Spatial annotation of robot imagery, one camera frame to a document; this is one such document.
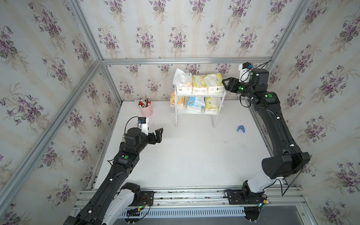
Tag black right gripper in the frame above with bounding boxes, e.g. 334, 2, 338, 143
222, 77, 257, 99

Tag yellow green tissue pack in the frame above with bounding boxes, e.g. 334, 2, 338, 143
204, 73, 224, 93

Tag blue tissue pack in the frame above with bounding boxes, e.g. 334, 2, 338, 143
187, 96, 205, 113

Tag orange tissue pack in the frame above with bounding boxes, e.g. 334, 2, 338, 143
170, 92, 185, 107

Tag white tissue box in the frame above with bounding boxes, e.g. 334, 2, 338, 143
172, 68, 193, 94

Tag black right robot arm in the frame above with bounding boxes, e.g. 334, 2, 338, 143
222, 68, 310, 206

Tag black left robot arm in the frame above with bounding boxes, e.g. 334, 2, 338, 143
64, 127, 163, 225

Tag yellow tissue pack lower shelf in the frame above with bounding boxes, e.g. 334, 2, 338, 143
204, 97, 221, 113

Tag white two-tier shelf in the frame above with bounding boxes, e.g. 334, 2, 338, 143
172, 70, 226, 128

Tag pink pen cup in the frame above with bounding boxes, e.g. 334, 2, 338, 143
139, 105, 153, 118

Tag red pens in cup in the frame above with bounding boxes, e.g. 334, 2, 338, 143
138, 94, 151, 108

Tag blue plastic clip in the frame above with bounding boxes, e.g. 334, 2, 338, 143
237, 125, 246, 133

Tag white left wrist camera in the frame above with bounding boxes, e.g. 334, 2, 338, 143
137, 117, 149, 136

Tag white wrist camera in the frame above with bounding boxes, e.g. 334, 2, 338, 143
137, 117, 149, 136
238, 62, 253, 82

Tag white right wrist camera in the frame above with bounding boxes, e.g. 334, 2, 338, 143
238, 62, 253, 82

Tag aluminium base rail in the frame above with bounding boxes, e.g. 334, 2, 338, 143
71, 185, 310, 220

